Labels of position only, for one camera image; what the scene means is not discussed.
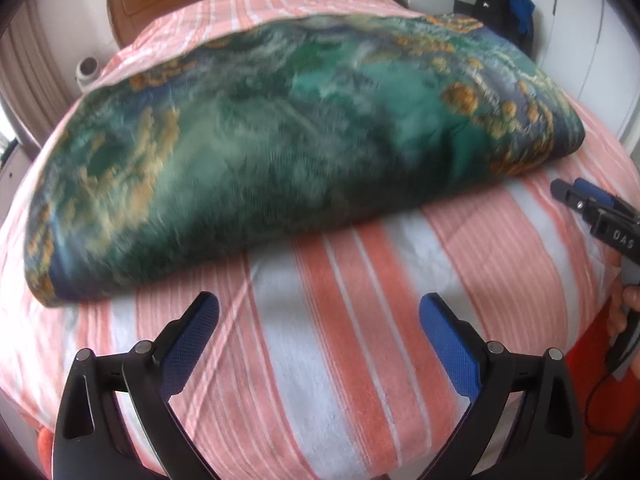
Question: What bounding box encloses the white wardrobe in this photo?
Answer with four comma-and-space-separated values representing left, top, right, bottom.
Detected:
532, 0, 639, 139

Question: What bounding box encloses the small white fan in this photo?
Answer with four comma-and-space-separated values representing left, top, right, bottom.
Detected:
75, 56, 101, 93

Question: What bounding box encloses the green patterned silk jacket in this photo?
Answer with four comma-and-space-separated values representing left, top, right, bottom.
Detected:
24, 14, 585, 307

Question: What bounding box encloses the black cable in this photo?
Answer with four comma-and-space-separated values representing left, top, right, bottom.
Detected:
583, 368, 640, 438

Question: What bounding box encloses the white window bench cabinet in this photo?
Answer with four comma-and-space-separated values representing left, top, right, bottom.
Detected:
0, 143, 32, 217

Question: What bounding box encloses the pink striped bed cover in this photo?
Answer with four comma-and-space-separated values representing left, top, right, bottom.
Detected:
1, 0, 639, 479

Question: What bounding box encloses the person's right hand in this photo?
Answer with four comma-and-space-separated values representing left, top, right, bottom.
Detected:
606, 282, 640, 337

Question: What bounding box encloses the beige curtain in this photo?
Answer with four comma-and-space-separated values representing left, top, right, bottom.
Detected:
1, 0, 74, 148

